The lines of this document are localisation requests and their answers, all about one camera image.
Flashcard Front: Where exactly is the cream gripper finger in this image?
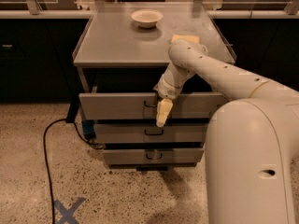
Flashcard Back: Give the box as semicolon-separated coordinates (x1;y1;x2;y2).
156;98;173;128

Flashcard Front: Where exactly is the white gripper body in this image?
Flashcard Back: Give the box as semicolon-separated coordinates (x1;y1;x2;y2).
154;63;195;100

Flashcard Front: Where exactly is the grey top drawer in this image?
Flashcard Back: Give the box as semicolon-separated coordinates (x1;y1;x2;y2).
79;92;227;120

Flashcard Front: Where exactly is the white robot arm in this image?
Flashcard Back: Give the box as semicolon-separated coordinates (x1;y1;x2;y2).
156;38;299;224

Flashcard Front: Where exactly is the grey middle drawer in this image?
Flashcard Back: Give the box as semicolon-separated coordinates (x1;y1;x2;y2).
94;124;206;144

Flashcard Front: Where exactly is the grey drawer cabinet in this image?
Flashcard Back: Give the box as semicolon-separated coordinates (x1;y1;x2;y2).
74;3;235;169

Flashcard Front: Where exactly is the yellow sponge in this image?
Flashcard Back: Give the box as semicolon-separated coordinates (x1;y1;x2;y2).
171;35;200;44

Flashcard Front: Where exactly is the white ceramic bowl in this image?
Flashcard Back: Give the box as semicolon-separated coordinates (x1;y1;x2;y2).
131;9;164;29

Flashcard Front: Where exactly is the blue power box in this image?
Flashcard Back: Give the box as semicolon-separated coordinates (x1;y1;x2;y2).
81;119;96;140

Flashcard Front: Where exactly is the dark lab counter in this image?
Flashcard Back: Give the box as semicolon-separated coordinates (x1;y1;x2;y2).
0;17;299;103

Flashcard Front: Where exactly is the blue tape cross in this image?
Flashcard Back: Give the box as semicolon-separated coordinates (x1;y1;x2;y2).
54;197;85;224

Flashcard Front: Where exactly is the black cable left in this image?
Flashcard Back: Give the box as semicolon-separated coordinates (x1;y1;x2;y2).
42;118;104;224

